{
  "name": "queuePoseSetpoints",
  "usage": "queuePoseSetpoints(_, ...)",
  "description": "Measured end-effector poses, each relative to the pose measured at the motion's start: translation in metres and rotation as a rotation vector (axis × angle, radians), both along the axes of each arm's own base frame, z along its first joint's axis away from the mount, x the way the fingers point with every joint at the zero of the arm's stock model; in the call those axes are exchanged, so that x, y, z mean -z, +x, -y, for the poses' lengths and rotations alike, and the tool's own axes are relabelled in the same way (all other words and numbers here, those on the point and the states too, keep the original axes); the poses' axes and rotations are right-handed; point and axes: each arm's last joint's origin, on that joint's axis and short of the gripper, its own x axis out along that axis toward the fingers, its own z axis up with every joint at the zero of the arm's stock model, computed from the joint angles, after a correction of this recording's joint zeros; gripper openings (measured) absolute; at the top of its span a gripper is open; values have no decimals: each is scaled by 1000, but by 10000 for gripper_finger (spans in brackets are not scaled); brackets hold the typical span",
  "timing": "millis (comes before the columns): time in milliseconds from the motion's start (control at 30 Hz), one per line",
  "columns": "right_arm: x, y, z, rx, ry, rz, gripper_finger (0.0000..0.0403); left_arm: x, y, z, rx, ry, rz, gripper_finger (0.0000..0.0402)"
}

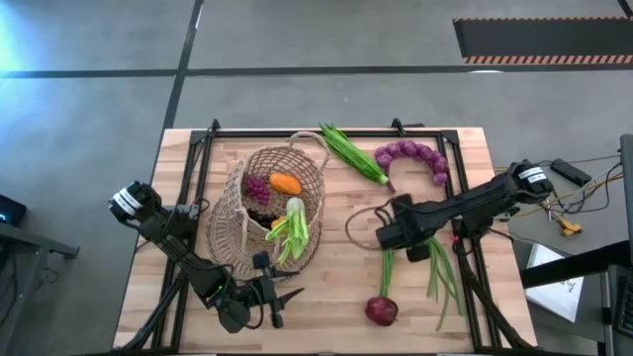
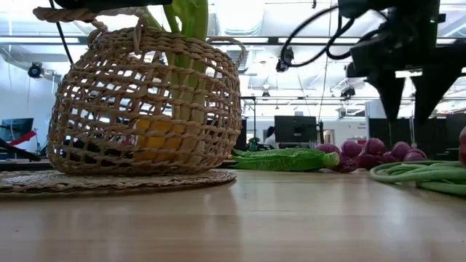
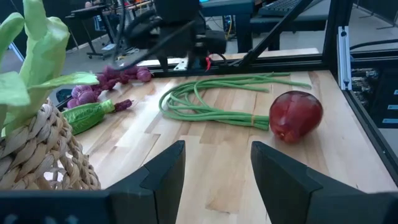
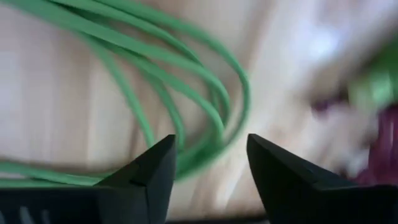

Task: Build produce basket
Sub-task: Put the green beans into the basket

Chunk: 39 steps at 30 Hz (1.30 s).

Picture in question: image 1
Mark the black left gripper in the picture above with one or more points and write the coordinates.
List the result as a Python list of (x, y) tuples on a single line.
[(261, 296)]

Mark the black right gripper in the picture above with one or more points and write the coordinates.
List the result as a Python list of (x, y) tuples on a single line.
[(398, 232)]

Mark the long green beans bunch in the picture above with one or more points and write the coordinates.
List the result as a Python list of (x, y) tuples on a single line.
[(387, 269)]

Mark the small round orange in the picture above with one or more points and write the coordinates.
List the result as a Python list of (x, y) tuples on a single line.
[(278, 221)]

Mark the woven straw basket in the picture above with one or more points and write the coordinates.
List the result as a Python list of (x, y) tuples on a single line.
[(232, 237)]

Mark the black grape bunch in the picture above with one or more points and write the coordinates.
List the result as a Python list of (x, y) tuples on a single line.
[(259, 217)]

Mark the dark red onion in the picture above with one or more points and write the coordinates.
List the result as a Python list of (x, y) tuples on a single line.
[(382, 310)]

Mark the purple grape bunch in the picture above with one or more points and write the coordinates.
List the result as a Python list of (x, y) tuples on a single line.
[(258, 189)]

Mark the orange oblong vegetable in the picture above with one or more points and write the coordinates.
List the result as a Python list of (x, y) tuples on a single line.
[(285, 183)]

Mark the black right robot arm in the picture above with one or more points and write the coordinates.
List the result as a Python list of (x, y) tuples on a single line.
[(475, 203)]

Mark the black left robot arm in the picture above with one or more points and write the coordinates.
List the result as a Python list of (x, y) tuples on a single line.
[(168, 237)]

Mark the green bok choy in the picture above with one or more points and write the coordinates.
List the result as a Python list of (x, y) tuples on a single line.
[(296, 222)]

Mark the long green ridged vegetable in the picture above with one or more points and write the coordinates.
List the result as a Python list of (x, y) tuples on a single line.
[(353, 153)]

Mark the black desk bar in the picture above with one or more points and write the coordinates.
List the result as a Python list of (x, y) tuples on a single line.
[(569, 267)]

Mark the white paper sheet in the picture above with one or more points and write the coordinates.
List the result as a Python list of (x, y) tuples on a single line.
[(559, 296)]

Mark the black power adapter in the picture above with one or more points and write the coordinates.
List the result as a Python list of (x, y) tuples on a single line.
[(571, 172)]

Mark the grey side desk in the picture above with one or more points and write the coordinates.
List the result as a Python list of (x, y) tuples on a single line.
[(628, 198)]

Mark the black hazard striped floor mat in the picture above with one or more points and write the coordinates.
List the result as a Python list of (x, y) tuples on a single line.
[(544, 39)]

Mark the grey metal stand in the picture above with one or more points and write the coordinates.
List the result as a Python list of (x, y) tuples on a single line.
[(29, 242)]

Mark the black box with blue light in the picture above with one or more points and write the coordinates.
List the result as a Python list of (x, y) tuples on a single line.
[(12, 210)]

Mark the black metal table frame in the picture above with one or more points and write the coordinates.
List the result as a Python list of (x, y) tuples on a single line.
[(316, 133)]

